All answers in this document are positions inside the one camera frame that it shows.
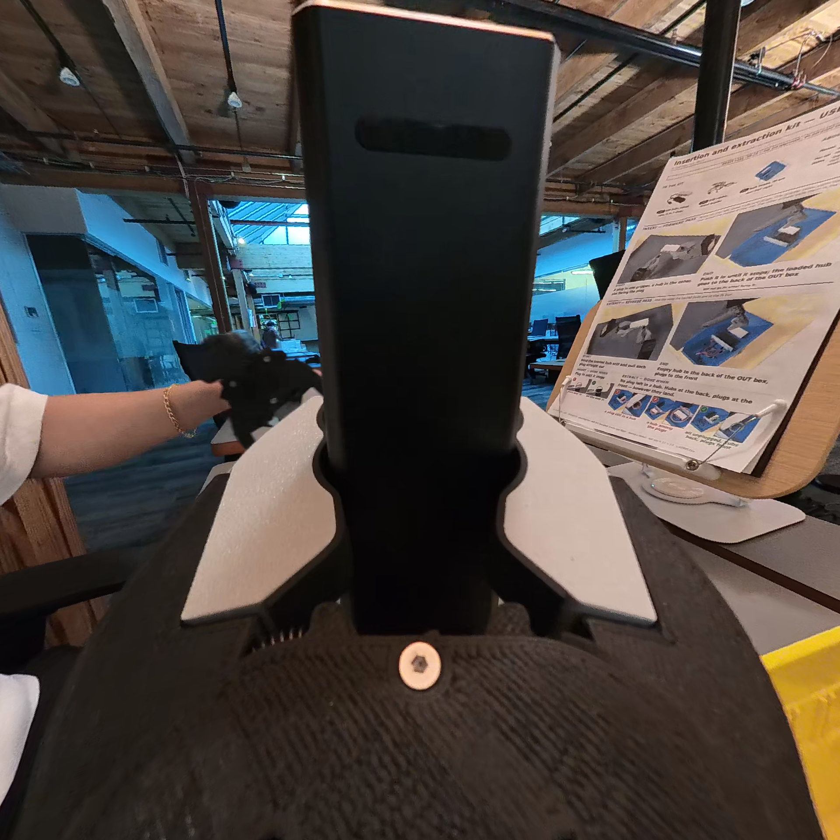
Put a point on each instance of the black ceiling pipe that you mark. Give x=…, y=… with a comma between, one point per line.
x=656, y=39

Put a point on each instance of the person's left hand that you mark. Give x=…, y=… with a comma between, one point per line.
x=208, y=403

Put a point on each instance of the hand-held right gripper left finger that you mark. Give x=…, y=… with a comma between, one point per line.
x=262, y=525

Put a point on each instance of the printed instruction sheet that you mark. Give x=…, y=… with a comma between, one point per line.
x=722, y=295

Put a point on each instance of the black printed usb hub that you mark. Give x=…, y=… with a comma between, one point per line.
x=426, y=295

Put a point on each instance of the black vertical pole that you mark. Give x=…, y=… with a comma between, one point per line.
x=715, y=65

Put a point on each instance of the glass skylight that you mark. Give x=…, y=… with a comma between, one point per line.
x=275, y=220

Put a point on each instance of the yellow plastic bin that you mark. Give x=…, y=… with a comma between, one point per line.
x=810, y=722

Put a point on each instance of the ceiling spot lamp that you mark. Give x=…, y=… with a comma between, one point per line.
x=69, y=77
x=234, y=100

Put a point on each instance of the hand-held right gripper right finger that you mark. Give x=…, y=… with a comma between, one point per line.
x=577, y=525

